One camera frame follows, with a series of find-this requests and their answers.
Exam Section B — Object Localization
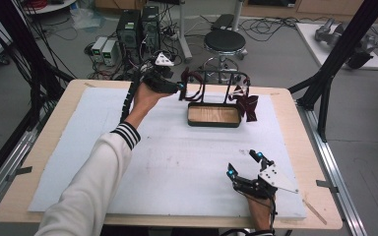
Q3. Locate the person's left hand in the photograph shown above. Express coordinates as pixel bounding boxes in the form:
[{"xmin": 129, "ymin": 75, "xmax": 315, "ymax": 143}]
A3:
[{"xmin": 129, "ymin": 82, "xmax": 175, "ymax": 124}]

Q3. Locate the flat black box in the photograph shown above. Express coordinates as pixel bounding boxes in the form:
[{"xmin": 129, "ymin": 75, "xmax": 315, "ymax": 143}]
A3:
[{"xmin": 211, "ymin": 13, "xmax": 236, "ymax": 31}]

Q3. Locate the left hand-held gripper cable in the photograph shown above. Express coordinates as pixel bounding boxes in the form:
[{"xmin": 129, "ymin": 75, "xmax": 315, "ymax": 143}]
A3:
[{"xmin": 119, "ymin": 72, "xmax": 144, "ymax": 124}]

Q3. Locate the grey metal bracket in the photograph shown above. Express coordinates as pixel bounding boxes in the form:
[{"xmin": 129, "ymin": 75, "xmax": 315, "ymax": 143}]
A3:
[
  {"xmin": 315, "ymin": 179, "xmax": 340, "ymax": 195},
  {"xmin": 5, "ymin": 166, "xmax": 33, "ymax": 182}
]

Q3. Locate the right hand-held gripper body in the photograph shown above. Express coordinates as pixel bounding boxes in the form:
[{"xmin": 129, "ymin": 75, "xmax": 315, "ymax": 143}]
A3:
[{"xmin": 233, "ymin": 161, "xmax": 299, "ymax": 200}]

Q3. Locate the white foam mat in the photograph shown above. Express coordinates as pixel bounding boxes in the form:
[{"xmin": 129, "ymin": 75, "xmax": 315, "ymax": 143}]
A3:
[{"xmin": 28, "ymin": 87, "xmax": 308, "ymax": 220}]

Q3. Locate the black round stool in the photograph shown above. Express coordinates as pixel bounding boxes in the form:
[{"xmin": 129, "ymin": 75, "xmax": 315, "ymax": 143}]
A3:
[{"xmin": 190, "ymin": 29, "xmax": 249, "ymax": 83}]

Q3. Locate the dark brown bow tie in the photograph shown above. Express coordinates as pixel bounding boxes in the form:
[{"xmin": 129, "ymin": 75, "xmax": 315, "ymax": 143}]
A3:
[{"xmin": 178, "ymin": 67, "xmax": 207, "ymax": 102}]

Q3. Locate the red striped bow tie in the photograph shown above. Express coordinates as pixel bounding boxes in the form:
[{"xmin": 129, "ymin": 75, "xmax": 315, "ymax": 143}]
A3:
[{"xmin": 227, "ymin": 77, "xmax": 260, "ymax": 123}]

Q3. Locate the right hand-held gripper cable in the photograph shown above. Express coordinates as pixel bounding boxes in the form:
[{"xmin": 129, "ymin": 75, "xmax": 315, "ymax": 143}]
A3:
[{"xmin": 268, "ymin": 196, "xmax": 280, "ymax": 232}]

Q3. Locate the grey desk leg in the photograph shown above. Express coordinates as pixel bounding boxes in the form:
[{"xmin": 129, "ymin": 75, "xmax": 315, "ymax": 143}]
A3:
[{"xmin": 176, "ymin": 0, "xmax": 193, "ymax": 63}]

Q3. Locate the thin wooden stick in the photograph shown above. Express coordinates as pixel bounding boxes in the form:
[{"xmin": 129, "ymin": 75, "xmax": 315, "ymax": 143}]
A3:
[{"xmin": 302, "ymin": 198, "xmax": 328, "ymax": 226}]

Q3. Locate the tangle of black cables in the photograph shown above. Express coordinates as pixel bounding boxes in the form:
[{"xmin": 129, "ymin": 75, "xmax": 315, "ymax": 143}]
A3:
[{"xmin": 85, "ymin": 3, "xmax": 185, "ymax": 83}]

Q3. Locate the round white table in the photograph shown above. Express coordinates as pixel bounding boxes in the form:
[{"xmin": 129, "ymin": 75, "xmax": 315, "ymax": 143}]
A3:
[{"xmin": 22, "ymin": 0, "xmax": 77, "ymax": 15}]

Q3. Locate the black frame strut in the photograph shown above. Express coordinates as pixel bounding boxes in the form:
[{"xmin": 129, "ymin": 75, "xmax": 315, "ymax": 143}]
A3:
[
  {"xmin": 288, "ymin": 0, "xmax": 378, "ymax": 143},
  {"xmin": 0, "ymin": 0, "xmax": 75, "ymax": 132}
]

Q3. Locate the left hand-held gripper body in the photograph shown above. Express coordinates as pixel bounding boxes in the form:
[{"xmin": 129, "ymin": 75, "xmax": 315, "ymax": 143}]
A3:
[{"xmin": 141, "ymin": 52, "xmax": 180, "ymax": 95}]

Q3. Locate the hand-held gripper cable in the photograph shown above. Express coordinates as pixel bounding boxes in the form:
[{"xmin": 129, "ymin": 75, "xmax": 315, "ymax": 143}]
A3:
[
  {"xmin": 119, "ymin": 72, "xmax": 144, "ymax": 124},
  {"xmin": 268, "ymin": 196, "xmax": 280, "ymax": 232}
]

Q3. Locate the black rack with wooden tray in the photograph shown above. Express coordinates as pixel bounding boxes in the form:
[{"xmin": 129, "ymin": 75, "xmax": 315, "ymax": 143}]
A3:
[{"xmin": 186, "ymin": 69, "xmax": 252, "ymax": 129}]

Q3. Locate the person's right hand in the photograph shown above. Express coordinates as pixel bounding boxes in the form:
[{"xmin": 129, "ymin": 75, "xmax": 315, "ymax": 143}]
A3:
[{"xmin": 246, "ymin": 195, "xmax": 276, "ymax": 231}]

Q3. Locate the black computer tower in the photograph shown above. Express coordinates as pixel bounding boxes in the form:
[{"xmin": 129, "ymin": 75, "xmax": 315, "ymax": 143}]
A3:
[
  {"xmin": 141, "ymin": 5, "xmax": 161, "ymax": 53},
  {"xmin": 116, "ymin": 9, "xmax": 143, "ymax": 52}
]

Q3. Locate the aluminium rail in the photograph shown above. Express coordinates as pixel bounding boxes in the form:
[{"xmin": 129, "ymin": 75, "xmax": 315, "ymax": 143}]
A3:
[
  {"xmin": 0, "ymin": 107, "xmax": 52, "ymax": 217},
  {"xmin": 294, "ymin": 100, "xmax": 368, "ymax": 236}
]

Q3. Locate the white board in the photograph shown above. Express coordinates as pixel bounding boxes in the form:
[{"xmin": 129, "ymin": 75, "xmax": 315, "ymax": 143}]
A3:
[{"xmin": 294, "ymin": 22, "xmax": 378, "ymax": 71}]

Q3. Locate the clear plastic bag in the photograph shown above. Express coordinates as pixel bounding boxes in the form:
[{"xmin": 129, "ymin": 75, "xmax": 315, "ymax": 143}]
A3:
[{"xmin": 70, "ymin": 5, "xmax": 106, "ymax": 31}]

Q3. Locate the white power supply box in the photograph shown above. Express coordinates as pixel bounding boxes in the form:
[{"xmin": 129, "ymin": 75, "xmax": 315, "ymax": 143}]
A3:
[
  {"xmin": 101, "ymin": 39, "xmax": 118, "ymax": 67},
  {"xmin": 91, "ymin": 36, "xmax": 108, "ymax": 63}
]

